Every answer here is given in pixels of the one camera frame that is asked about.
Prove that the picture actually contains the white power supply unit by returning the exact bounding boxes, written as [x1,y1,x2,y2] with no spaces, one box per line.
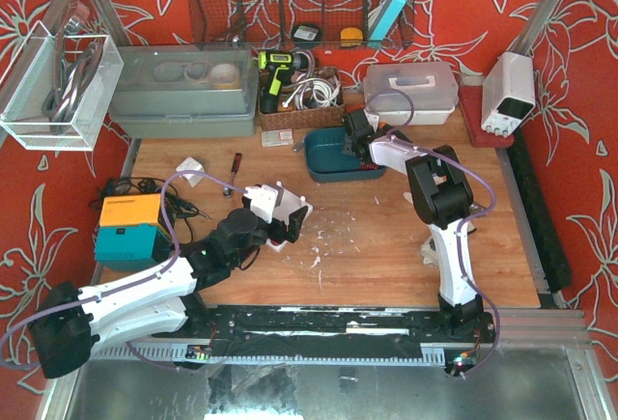
[480,52,535,138]

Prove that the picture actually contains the green black cordless drill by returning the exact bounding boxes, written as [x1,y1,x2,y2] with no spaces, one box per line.
[257,50,309,114]

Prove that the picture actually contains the grey cables in bin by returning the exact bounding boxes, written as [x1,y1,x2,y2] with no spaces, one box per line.
[42,28,105,134]

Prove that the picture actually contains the white clear lidded case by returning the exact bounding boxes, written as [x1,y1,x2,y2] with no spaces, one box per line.
[363,62,459,126]

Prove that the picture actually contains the black wire hanging basket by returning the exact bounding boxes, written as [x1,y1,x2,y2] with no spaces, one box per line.
[187,0,416,52]

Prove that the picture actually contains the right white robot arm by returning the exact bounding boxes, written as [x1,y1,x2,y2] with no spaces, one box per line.
[342,110,484,336]

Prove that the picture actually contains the purple cable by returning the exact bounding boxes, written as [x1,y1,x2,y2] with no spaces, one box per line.
[0,170,250,373]
[362,90,503,378]

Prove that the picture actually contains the woven brown basket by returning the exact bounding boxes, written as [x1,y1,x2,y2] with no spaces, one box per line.
[256,92,345,130]

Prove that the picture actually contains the orange teal device box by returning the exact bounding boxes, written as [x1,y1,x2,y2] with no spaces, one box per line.
[95,193,172,272]

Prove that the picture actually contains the clear acrylic side bin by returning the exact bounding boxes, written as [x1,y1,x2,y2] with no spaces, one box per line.
[1,22,124,152]

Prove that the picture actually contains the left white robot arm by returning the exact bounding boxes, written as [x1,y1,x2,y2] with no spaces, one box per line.
[27,206,311,379]

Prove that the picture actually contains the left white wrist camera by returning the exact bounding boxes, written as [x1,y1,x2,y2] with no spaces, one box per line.
[243,184,283,224]

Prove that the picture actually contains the grey plastic storage box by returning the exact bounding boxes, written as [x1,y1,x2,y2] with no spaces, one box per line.
[109,45,259,139]

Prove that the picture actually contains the dark green plastic tray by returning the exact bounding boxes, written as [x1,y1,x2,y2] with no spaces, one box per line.
[304,126,386,183]

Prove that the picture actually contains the black round tape measure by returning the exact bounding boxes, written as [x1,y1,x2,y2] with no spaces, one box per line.
[291,23,323,49]

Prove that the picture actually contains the white peg base plate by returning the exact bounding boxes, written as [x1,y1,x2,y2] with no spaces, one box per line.
[267,181,313,253]

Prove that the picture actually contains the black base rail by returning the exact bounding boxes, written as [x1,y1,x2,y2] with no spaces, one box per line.
[167,306,495,361]

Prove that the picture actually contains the white timer switch box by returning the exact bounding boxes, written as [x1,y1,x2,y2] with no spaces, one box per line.
[420,238,439,267]

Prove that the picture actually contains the small white cube block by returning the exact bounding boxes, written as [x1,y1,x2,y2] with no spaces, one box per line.
[176,157,204,187]

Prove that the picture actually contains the blue white book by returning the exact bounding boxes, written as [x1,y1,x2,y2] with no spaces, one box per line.
[367,0,408,48]

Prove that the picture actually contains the small clear parts box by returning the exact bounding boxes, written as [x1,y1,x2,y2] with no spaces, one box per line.
[261,129,294,148]

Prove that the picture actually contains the white coiled cable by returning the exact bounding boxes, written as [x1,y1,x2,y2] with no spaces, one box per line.
[297,76,342,108]

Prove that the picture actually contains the yellow tape measure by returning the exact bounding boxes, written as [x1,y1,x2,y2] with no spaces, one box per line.
[340,27,364,48]

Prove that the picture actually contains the red spring front tray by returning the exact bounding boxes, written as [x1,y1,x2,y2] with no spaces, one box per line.
[360,162,380,171]

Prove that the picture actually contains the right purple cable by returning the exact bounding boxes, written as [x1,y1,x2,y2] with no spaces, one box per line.
[362,90,503,378]

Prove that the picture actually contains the red flat case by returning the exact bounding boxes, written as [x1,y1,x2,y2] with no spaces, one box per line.
[459,85,515,149]

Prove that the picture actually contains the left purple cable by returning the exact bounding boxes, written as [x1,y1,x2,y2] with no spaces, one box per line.
[0,170,250,373]

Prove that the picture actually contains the black cable duct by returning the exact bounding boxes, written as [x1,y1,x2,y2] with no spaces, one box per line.
[507,130,572,293]

